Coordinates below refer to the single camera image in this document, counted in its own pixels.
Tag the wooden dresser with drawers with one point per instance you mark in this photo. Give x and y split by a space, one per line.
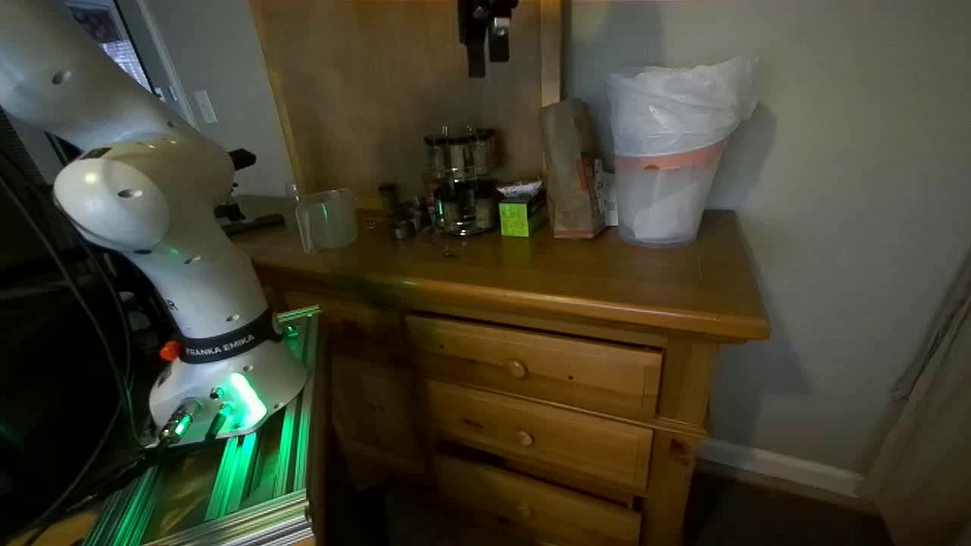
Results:
545 385

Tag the brown paper bag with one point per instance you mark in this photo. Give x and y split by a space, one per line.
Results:
570 161

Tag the black wall-mounted device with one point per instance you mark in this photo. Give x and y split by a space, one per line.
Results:
484 30

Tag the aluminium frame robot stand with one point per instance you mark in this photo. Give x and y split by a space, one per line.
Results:
242 487

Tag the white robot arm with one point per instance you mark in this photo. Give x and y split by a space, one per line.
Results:
149 190

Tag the clear plastic container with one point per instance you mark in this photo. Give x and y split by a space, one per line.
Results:
326 220

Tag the white bin with liner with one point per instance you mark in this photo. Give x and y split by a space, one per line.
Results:
667 133

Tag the chrome seasoning rack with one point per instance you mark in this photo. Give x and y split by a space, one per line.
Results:
461 176

